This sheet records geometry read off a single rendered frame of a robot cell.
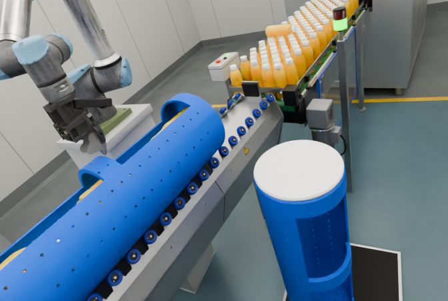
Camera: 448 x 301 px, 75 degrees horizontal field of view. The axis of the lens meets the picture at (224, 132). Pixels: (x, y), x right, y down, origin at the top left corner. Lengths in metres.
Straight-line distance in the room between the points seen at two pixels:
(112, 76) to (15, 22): 0.39
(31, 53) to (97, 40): 0.47
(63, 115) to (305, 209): 0.70
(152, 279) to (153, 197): 0.27
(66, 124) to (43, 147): 3.08
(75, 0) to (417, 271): 2.01
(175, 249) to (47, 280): 0.41
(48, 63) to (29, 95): 3.06
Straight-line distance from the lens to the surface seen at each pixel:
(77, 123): 0.87
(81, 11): 1.24
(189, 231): 1.11
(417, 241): 2.09
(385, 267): 1.79
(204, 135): 1.05
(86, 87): 1.33
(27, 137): 3.87
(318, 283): 1.20
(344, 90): 1.80
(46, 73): 0.84
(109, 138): 1.28
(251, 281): 1.95
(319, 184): 0.89
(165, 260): 1.08
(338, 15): 1.64
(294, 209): 0.88
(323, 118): 1.58
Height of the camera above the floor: 1.66
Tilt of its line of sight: 31 degrees down
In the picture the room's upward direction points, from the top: 18 degrees counter-clockwise
